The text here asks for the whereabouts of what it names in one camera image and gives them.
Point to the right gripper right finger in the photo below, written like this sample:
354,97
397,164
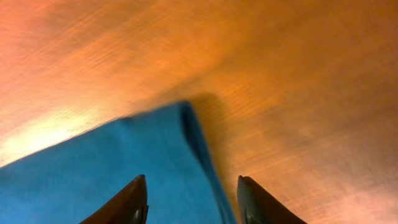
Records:
257,206

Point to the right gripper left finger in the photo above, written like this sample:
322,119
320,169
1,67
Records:
129,206

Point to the blue polo shirt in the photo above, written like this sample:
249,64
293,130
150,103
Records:
69,181

